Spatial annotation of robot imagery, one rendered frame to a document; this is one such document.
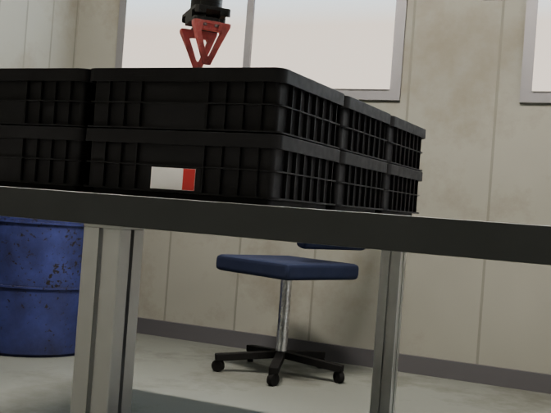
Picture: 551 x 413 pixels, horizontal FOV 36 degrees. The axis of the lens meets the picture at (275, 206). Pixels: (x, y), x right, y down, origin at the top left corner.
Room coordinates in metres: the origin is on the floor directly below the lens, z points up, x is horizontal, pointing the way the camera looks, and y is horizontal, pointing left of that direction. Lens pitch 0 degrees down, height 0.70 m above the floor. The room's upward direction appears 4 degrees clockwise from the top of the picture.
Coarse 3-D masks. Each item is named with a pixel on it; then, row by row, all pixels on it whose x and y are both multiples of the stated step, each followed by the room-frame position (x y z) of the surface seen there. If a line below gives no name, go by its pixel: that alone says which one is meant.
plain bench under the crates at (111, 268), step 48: (0, 192) 1.15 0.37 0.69; (48, 192) 1.12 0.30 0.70; (96, 240) 1.15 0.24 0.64; (288, 240) 0.98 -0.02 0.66; (336, 240) 0.96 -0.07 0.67; (384, 240) 0.94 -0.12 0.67; (432, 240) 0.92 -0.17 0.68; (480, 240) 0.90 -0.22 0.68; (528, 240) 0.88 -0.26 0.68; (96, 288) 1.15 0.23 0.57; (384, 288) 2.47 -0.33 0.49; (96, 336) 1.15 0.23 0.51; (384, 336) 2.47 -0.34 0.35; (96, 384) 1.14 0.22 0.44; (384, 384) 2.46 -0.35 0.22
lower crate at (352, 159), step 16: (352, 160) 1.72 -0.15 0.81; (368, 160) 1.81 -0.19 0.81; (336, 176) 1.69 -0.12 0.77; (352, 176) 1.76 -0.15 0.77; (368, 176) 1.85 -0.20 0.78; (336, 192) 1.69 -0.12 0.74; (352, 192) 1.75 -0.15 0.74; (368, 192) 1.85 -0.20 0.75; (336, 208) 1.71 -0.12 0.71; (352, 208) 1.79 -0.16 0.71; (368, 208) 1.84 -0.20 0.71
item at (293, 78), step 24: (96, 72) 1.56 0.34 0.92; (120, 72) 1.54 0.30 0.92; (144, 72) 1.52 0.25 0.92; (168, 72) 1.49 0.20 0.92; (192, 72) 1.47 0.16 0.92; (216, 72) 1.45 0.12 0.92; (240, 72) 1.43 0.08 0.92; (264, 72) 1.42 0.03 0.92; (288, 72) 1.42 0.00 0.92; (336, 96) 1.62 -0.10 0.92
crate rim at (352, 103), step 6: (348, 96) 1.68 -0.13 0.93; (348, 102) 1.69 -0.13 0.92; (354, 102) 1.71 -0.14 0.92; (360, 102) 1.74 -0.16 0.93; (348, 108) 1.69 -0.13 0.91; (354, 108) 1.71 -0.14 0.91; (360, 108) 1.74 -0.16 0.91; (366, 108) 1.78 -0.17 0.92; (372, 108) 1.81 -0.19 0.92; (366, 114) 1.78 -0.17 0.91; (372, 114) 1.82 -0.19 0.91; (378, 114) 1.85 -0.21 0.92; (384, 114) 1.89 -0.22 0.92; (384, 120) 1.89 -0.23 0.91
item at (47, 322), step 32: (0, 224) 3.59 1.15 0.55; (32, 224) 3.57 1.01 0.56; (64, 224) 3.61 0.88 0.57; (0, 256) 3.58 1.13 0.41; (32, 256) 3.57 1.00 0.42; (64, 256) 3.63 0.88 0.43; (0, 288) 3.58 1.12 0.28; (32, 288) 3.57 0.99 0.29; (64, 288) 3.63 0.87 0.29; (0, 320) 3.58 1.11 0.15; (32, 320) 3.58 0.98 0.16; (64, 320) 3.64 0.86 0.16; (0, 352) 3.57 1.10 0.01; (32, 352) 3.58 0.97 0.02; (64, 352) 3.65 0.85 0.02
